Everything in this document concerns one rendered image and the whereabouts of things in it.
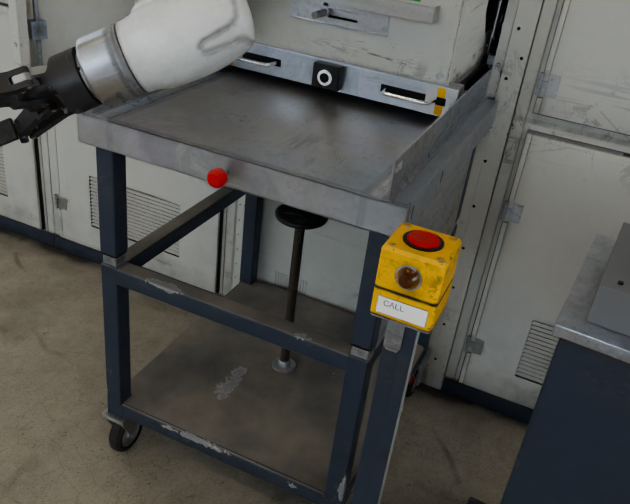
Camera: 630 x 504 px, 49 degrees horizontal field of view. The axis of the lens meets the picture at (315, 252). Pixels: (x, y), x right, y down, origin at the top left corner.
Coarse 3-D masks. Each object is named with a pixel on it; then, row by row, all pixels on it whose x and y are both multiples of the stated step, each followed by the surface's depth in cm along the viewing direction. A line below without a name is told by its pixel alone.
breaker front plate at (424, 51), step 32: (256, 0) 144; (288, 0) 142; (448, 0) 129; (256, 32) 147; (288, 32) 144; (320, 32) 141; (352, 32) 139; (384, 32) 136; (416, 32) 133; (448, 32) 131; (384, 64) 139; (416, 64) 136; (448, 64) 133
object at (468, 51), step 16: (480, 0) 139; (336, 16) 141; (464, 16) 130; (480, 16) 144; (464, 32) 134; (480, 32) 149; (464, 48) 139; (480, 48) 154; (464, 64) 143; (448, 80) 135
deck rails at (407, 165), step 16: (208, 80) 147; (480, 80) 147; (144, 96) 132; (160, 96) 133; (464, 96) 135; (480, 96) 153; (96, 112) 122; (112, 112) 123; (448, 112) 126; (464, 112) 141; (432, 128) 117; (448, 128) 130; (416, 144) 110; (432, 144) 121; (400, 160) 103; (416, 160) 113; (400, 176) 106; (384, 192) 106; (400, 192) 107
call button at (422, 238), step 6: (408, 234) 83; (414, 234) 83; (420, 234) 83; (426, 234) 83; (432, 234) 84; (408, 240) 82; (414, 240) 82; (420, 240) 82; (426, 240) 82; (432, 240) 82; (438, 240) 83; (420, 246) 81; (426, 246) 81; (432, 246) 81
